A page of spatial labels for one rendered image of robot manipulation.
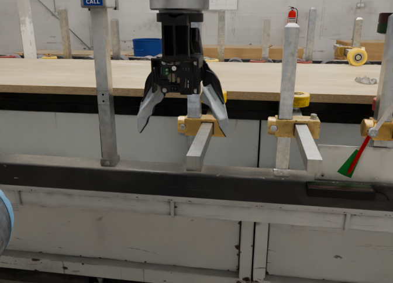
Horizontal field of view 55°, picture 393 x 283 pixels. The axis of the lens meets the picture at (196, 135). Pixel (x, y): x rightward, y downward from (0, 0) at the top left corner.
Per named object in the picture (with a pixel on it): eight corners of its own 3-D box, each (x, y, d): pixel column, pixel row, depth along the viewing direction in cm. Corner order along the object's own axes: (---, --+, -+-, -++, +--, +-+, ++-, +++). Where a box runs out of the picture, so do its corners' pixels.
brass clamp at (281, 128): (319, 140, 100) (320, 121, 99) (267, 137, 102) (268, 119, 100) (315, 133, 106) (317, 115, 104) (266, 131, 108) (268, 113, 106)
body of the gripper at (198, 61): (150, 97, 56) (147, 13, 53) (162, 86, 64) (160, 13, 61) (200, 99, 55) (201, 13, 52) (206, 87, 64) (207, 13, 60)
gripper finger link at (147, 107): (117, 130, 61) (148, 85, 58) (128, 120, 66) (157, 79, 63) (133, 141, 61) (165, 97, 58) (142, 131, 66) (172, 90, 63)
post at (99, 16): (114, 166, 113) (103, 7, 99) (99, 165, 113) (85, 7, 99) (120, 161, 117) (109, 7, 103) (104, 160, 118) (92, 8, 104)
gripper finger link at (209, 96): (224, 145, 59) (189, 98, 57) (226, 134, 65) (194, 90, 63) (240, 135, 58) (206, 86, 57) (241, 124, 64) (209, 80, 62)
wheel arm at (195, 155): (200, 172, 81) (200, 154, 79) (185, 172, 81) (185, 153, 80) (219, 118, 122) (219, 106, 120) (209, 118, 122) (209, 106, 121)
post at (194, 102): (199, 176, 110) (200, 2, 95) (188, 175, 111) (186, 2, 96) (201, 171, 113) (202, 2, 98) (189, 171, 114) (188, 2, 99)
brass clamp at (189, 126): (224, 138, 104) (225, 120, 102) (176, 135, 106) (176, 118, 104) (226, 131, 110) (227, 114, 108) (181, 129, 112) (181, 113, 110)
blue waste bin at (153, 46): (162, 82, 647) (161, 38, 625) (130, 81, 654) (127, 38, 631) (168, 76, 703) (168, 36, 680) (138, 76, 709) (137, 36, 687)
